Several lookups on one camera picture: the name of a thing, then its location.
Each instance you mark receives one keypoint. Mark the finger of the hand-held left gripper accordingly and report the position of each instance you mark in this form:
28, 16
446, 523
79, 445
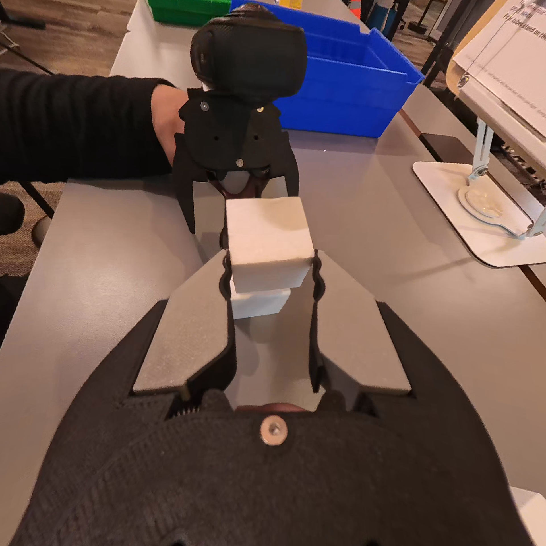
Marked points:
276, 187
209, 209

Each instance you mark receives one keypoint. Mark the orange traffic cone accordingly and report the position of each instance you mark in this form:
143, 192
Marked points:
355, 7

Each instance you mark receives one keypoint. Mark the green plastic bin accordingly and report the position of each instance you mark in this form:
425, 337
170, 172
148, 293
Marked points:
183, 10

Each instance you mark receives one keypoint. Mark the printed instruction sheet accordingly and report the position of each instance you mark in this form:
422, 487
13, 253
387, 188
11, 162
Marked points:
512, 64

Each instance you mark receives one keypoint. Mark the person's left hand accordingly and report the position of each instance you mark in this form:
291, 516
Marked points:
166, 115

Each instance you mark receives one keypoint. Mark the white document stand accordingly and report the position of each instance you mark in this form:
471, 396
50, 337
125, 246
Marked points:
448, 187

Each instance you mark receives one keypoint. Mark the person's left forearm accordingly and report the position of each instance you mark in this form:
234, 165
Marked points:
76, 128

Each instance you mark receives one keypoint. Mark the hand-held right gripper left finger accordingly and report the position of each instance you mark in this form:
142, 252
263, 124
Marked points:
187, 341

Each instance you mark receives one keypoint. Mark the blue plastic bin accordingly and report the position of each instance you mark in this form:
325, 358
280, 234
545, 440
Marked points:
349, 98

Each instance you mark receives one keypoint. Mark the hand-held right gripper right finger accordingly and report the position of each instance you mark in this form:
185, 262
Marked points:
358, 341

